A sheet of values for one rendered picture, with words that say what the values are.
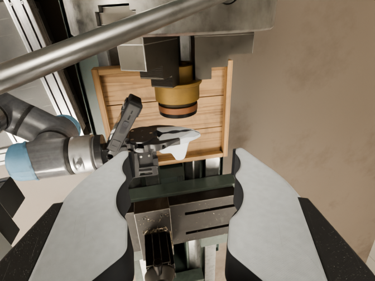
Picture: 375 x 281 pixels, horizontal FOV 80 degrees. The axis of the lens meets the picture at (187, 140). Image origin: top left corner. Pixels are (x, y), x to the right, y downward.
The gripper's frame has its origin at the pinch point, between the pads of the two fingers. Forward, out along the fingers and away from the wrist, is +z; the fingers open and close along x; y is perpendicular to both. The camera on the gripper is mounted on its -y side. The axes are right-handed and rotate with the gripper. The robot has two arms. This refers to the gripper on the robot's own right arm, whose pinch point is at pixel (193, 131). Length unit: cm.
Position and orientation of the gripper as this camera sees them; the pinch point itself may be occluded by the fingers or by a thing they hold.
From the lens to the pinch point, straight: 47.8
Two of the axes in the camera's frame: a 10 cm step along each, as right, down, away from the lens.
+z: 9.8, -1.2, 1.6
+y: 0.3, 8.8, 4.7
